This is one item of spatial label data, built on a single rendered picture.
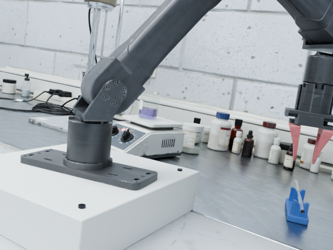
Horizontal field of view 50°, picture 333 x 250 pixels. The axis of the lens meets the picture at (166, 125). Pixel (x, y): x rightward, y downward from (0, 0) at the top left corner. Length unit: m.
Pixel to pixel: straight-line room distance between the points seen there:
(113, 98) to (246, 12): 0.88
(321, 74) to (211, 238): 0.37
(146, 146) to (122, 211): 0.44
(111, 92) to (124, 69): 0.04
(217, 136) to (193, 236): 0.61
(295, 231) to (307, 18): 0.36
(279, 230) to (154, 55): 0.33
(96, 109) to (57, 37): 1.33
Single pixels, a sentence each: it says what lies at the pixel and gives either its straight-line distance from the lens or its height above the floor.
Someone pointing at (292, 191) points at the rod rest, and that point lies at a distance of 0.73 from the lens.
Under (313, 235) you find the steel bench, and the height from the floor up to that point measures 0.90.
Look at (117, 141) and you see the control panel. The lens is 0.85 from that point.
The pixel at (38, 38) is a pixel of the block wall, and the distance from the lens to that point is 1.89.
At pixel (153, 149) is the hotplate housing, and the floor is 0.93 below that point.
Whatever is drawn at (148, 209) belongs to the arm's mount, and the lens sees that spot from 0.48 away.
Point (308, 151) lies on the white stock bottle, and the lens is 1.09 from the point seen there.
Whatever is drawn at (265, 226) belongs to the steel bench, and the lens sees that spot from 0.61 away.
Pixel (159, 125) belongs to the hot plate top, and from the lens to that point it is 0.87.
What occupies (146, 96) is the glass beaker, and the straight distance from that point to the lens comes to 0.90.
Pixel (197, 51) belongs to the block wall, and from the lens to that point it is 1.34.
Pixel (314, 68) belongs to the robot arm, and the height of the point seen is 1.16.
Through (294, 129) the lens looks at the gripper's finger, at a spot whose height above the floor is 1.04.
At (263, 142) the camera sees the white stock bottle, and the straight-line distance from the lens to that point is 1.11.
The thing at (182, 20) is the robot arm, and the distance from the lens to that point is 0.54.
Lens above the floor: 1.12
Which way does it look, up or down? 9 degrees down
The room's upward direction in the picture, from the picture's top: 8 degrees clockwise
